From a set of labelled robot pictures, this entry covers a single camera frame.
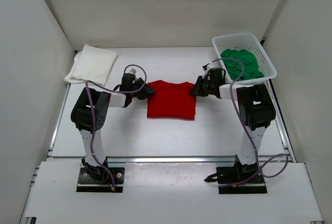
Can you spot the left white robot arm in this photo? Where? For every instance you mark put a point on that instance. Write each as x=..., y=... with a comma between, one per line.
x=89, y=115

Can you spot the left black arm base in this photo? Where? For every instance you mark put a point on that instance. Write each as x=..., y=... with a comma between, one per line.
x=93, y=179

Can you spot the green t shirt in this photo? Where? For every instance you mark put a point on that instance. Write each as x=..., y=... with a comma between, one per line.
x=236, y=60

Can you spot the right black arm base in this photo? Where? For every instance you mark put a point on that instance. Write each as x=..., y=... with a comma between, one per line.
x=235, y=180

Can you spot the white plastic basket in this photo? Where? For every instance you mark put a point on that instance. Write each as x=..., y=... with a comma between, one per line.
x=248, y=42

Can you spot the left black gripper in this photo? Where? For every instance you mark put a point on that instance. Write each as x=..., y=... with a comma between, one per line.
x=147, y=92

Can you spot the aluminium table rail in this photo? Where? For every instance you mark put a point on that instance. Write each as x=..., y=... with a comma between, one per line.
x=178, y=159

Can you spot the white t shirt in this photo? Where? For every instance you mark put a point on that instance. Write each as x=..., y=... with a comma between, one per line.
x=92, y=64

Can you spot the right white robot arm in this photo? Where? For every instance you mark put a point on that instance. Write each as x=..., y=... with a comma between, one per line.
x=255, y=111

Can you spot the red t shirt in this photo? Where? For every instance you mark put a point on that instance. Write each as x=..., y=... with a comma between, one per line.
x=171, y=100

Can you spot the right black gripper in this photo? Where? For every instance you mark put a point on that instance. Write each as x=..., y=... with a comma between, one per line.
x=197, y=90

